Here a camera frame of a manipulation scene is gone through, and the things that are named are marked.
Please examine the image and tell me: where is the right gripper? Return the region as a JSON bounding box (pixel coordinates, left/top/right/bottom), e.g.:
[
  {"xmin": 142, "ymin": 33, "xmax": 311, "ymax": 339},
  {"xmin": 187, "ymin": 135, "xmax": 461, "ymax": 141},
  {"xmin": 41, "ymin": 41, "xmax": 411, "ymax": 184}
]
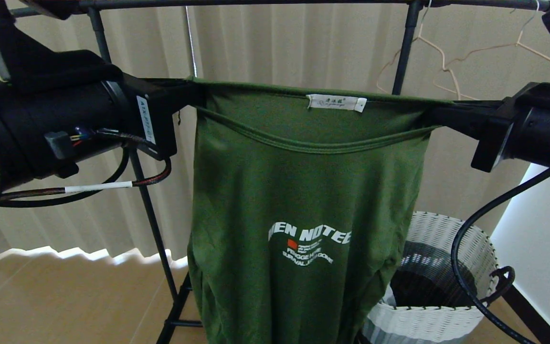
[{"xmin": 419, "ymin": 81, "xmax": 550, "ymax": 183}]

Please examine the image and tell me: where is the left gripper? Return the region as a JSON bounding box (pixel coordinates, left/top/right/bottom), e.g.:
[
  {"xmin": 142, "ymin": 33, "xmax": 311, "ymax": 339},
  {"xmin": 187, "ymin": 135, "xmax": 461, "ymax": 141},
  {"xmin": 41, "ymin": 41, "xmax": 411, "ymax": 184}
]
[{"xmin": 0, "ymin": 76, "xmax": 206, "ymax": 180}]

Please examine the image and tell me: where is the pink clothes hanger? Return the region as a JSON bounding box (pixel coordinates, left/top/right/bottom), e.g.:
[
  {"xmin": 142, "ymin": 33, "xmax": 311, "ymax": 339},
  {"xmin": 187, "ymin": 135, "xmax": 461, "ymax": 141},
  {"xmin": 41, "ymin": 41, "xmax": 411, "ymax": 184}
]
[
  {"xmin": 433, "ymin": 5, "xmax": 550, "ymax": 98},
  {"xmin": 376, "ymin": 24, "xmax": 462, "ymax": 101}
]

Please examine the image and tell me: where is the green long-sleeved shirt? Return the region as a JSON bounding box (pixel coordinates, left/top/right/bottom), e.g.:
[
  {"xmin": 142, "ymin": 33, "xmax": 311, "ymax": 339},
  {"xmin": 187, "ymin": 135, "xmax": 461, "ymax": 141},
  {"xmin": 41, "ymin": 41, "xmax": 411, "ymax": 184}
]
[{"xmin": 187, "ymin": 76, "xmax": 452, "ymax": 344}]

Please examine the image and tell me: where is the black clothes rack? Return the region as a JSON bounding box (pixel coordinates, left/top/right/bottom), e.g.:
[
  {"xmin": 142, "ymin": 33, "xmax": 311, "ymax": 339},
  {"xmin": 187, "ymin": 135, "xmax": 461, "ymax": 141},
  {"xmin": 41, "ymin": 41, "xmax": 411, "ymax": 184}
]
[{"xmin": 10, "ymin": 0, "xmax": 550, "ymax": 344}]

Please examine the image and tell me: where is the white laundry basket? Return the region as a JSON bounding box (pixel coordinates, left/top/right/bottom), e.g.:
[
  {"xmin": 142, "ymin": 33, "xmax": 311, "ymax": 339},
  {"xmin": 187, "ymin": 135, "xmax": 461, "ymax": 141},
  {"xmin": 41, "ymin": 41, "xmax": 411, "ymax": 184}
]
[{"xmin": 359, "ymin": 211, "xmax": 515, "ymax": 344}]

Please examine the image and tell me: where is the beige curtain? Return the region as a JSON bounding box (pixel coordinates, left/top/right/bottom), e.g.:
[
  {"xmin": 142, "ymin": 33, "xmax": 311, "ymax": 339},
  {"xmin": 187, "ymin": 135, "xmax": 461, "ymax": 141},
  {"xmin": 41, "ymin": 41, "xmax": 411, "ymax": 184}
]
[{"xmin": 0, "ymin": 0, "xmax": 550, "ymax": 261}]

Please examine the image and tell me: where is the black cable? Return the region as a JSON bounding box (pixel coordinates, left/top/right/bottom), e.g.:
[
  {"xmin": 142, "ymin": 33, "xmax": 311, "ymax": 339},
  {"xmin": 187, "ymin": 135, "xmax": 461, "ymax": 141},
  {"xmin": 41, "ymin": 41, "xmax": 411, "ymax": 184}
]
[
  {"xmin": 451, "ymin": 148, "xmax": 550, "ymax": 344},
  {"xmin": 0, "ymin": 146, "xmax": 132, "ymax": 208}
]

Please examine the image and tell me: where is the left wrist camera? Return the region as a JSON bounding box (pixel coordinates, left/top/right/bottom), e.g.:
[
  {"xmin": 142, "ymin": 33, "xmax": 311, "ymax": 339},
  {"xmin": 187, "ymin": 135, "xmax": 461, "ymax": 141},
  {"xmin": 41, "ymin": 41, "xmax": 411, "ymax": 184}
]
[{"xmin": 0, "ymin": 0, "xmax": 124, "ymax": 91}]

